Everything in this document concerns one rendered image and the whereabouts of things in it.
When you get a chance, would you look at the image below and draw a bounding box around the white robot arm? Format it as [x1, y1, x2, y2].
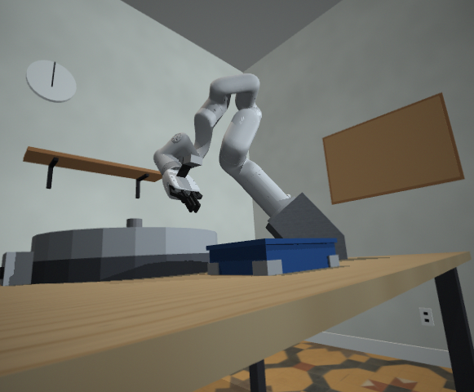
[153, 73, 295, 222]

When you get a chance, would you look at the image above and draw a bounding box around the blue crate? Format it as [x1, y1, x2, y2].
[206, 238, 339, 276]

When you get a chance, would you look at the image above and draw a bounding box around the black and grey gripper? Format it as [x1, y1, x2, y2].
[162, 166, 202, 213]

